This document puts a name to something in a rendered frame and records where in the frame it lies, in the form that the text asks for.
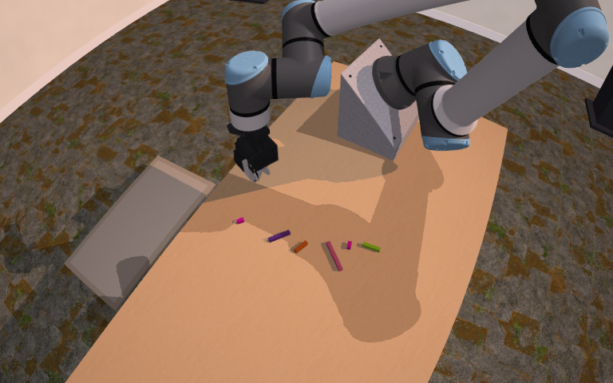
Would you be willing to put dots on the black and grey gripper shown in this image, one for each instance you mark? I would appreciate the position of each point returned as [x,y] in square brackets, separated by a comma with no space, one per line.
[251,151]

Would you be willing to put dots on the purple rod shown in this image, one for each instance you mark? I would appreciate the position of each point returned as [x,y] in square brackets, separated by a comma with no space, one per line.
[279,236]

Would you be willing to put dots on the pink rod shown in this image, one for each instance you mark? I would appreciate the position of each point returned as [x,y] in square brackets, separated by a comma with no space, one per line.
[334,256]

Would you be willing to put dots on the orange rod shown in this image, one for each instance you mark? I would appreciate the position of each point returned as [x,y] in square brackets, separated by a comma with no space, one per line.
[300,247]

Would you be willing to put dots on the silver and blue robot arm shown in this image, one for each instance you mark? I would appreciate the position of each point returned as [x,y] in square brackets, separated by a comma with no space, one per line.
[566,33]

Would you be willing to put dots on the lime green rod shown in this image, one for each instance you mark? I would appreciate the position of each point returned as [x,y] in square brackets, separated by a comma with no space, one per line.
[370,246]

